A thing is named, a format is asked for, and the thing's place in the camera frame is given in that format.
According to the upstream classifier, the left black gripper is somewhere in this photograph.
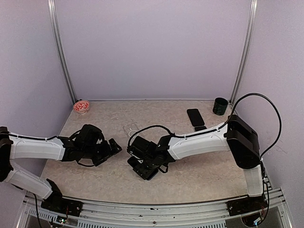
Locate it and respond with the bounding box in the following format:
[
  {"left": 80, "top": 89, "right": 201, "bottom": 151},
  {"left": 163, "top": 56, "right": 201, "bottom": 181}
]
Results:
[{"left": 82, "top": 138, "right": 122, "bottom": 166}]

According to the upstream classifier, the blue-edged smartphone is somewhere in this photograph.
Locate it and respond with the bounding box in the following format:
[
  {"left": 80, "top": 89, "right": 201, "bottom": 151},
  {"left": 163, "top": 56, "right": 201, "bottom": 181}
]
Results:
[{"left": 133, "top": 166, "right": 158, "bottom": 181}]

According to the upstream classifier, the clear magsafe case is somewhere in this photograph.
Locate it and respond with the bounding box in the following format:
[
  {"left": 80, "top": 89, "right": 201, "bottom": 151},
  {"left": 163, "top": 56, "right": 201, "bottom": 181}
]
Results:
[{"left": 123, "top": 123, "right": 139, "bottom": 138}]

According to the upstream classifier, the teal-edged smartphone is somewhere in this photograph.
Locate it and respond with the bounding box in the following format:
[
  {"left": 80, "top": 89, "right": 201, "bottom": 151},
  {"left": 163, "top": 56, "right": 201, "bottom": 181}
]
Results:
[{"left": 194, "top": 126, "right": 207, "bottom": 132}]

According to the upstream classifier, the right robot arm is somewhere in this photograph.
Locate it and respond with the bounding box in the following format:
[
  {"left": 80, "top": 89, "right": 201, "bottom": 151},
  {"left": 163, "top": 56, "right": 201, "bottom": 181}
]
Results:
[{"left": 127, "top": 114, "right": 264, "bottom": 211}]

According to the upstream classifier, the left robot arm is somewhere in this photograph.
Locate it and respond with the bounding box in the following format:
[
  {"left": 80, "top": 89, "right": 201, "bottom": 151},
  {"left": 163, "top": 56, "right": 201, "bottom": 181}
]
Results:
[{"left": 0, "top": 124, "right": 122, "bottom": 211}]

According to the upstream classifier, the red white patterned bowl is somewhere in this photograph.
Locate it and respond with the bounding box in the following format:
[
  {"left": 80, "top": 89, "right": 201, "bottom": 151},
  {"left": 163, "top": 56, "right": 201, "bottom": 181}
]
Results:
[{"left": 73, "top": 100, "right": 90, "bottom": 114}]

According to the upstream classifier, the dark green cup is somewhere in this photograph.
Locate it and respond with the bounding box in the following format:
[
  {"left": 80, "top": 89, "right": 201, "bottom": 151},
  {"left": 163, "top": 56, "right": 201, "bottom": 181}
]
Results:
[{"left": 212, "top": 97, "right": 228, "bottom": 115}]

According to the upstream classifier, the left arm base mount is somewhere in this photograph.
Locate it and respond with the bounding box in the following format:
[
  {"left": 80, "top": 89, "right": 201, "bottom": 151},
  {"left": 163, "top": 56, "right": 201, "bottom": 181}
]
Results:
[{"left": 41, "top": 179, "right": 83, "bottom": 217}]

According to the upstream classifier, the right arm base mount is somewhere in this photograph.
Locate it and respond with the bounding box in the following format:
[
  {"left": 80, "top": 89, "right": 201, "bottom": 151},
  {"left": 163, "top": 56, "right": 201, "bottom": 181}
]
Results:
[{"left": 226, "top": 195, "right": 268, "bottom": 216}]

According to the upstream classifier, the front aluminium rail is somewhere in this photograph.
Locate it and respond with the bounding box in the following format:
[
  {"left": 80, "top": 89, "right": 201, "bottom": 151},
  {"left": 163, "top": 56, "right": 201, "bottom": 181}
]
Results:
[{"left": 13, "top": 189, "right": 295, "bottom": 228}]

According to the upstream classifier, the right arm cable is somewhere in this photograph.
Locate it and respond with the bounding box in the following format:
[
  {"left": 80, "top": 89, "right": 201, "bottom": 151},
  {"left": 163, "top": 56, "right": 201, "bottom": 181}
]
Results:
[{"left": 231, "top": 93, "right": 282, "bottom": 157}]

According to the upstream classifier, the left aluminium frame post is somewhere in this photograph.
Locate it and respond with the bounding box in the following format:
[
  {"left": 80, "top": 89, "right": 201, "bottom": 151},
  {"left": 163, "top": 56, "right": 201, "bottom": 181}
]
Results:
[{"left": 47, "top": 0, "right": 77, "bottom": 104}]

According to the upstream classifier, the aluminium frame post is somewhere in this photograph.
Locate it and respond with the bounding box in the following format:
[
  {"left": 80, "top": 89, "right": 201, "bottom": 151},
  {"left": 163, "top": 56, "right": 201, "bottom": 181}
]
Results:
[
  {"left": 47, "top": 0, "right": 77, "bottom": 104},
  {"left": 230, "top": 0, "right": 258, "bottom": 104}
]

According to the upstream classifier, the right aluminium frame post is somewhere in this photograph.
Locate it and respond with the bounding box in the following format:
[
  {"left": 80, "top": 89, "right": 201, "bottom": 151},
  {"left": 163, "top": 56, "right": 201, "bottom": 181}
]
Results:
[{"left": 230, "top": 0, "right": 258, "bottom": 104}]

